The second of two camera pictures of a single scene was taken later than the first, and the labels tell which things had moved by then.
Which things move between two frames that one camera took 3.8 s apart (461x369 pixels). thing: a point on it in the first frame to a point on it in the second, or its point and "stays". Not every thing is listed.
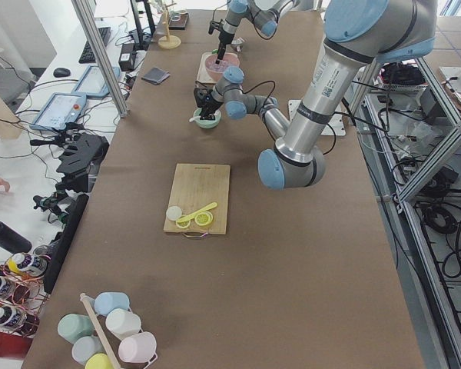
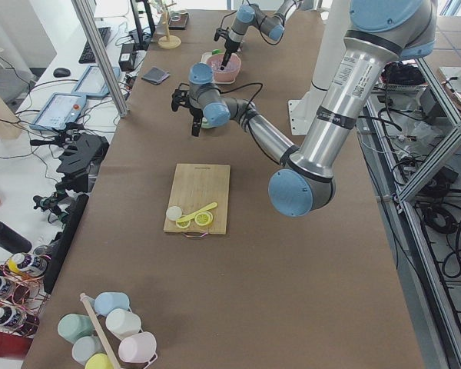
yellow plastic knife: [212, 206] stays
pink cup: [137, 347] stays
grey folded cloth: [156, 75] stays
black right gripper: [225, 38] to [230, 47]
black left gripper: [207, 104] to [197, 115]
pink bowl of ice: [217, 70] stays
